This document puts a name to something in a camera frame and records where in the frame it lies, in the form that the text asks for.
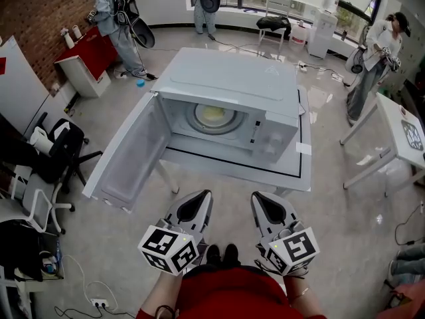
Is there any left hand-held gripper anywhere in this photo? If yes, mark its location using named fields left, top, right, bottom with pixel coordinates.
left=137, top=189, right=213, bottom=277

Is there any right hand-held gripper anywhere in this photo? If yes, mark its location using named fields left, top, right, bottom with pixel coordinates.
left=251, top=191, right=321, bottom=276

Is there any white round plate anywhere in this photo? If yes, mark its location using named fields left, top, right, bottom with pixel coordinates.
left=194, top=104, right=236, bottom=131

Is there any white microwave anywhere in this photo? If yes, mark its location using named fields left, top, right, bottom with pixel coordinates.
left=82, top=47, right=299, bottom=214

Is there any person's left forearm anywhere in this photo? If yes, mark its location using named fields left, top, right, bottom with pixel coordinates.
left=135, top=270, right=185, bottom=319

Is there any person's right forearm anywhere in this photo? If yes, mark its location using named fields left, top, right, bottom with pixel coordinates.
left=282, top=272, right=321, bottom=319

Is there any person's left black shoe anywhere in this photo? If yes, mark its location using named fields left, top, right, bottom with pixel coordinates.
left=205, top=243, right=220, bottom=267

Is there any person's black shoe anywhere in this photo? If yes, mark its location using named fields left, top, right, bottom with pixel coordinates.
left=205, top=243, right=220, bottom=267
left=224, top=243, right=240, bottom=267

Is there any white table with black line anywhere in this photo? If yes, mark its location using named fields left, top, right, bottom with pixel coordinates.
left=155, top=84, right=313, bottom=195

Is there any person's right black shoe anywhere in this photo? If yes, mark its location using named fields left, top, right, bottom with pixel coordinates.
left=224, top=243, right=240, bottom=267

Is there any person's red top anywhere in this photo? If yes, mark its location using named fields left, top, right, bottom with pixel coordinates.
left=135, top=266, right=328, bottom=319

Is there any clear plastic bottle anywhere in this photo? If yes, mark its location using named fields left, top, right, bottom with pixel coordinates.
left=54, top=239, right=64, bottom=275

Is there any black office chair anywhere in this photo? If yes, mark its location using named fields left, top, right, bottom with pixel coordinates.
left=33, top=111, right=104, bottom=194

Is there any plain white table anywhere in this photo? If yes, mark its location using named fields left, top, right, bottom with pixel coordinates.
left=340, top=91, right=425, bottom=197

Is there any white office chair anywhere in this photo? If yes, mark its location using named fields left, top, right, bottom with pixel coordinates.
left=0, top=173, right=76, bottom=235

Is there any red fabric item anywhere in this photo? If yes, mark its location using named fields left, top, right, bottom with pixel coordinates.
left=381, top=279, right=425, bottom=319

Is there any grey patterned mat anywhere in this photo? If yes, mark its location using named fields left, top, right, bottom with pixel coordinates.
left=400, top=120, right=425, bottom=152

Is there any white cloth bundle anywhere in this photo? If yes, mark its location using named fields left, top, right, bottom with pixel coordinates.
left=29, top=126, right=54, bottom=156

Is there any black fabric bag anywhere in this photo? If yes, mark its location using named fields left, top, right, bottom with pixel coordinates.
left=0, top=221, right=44, bottom=282

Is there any clear water jug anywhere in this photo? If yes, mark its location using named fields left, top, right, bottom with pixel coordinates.
left=288, top=20, right=309, bottom=48

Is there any white water dispenser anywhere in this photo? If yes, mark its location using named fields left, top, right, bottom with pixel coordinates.
left=307, top=0, right=339, bottom=59

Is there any red-topped white cabinet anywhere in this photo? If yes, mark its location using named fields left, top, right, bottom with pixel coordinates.
left=54, top=25, right=119, bottom=99

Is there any black jacket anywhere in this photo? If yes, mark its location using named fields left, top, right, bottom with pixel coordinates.
left=256, top=15, right=292, bottom=33

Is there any white board panel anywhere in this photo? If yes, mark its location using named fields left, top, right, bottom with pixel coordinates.
left=0, top=35, right=50, bottom=136

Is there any white slatted chair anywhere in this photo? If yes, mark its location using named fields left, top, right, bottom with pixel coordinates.
left=257, top=0, right=292, bottom=59

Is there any white bottle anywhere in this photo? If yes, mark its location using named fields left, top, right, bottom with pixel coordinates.
left=61, top=28, right=76, bottom=49

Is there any black floor cable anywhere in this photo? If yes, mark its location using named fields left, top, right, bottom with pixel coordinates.
left=394, top=204, right=424, bottom=245
left=54, top=306, right=137, bottom=319
left=305, top=63, right=353, bottom=88

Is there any white floor cable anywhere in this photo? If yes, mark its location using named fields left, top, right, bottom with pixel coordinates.
left=61, top=254, right=119, bottom=312

